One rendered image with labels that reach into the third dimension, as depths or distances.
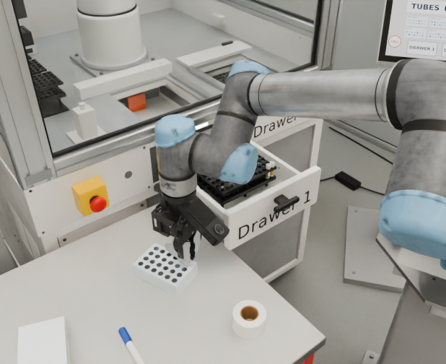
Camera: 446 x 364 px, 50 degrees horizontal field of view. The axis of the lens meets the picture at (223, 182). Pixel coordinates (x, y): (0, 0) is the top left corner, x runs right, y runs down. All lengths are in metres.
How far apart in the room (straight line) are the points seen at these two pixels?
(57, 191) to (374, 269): 1.48
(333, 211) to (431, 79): 1.92
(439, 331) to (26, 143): 1.12
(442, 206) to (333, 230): 1.85
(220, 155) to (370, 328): 1.36
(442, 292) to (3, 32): 1.06
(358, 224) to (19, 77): 1.79
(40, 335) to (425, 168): 0.76
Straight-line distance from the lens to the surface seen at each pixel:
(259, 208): 1.09
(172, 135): 0.86
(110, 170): 1.22
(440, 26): 1.80
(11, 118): 1.07
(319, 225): 2.43
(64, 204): 1.22
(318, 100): 0.74
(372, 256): 2.28
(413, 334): 1.46
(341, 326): 2.04
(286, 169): 1.24
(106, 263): 1.19
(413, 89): 0.65
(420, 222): 0.58
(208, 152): 0.85
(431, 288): 1.20
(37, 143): 1.12
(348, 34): 3.03
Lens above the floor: 1.60
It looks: 37 degrees down
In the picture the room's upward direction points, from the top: straight up
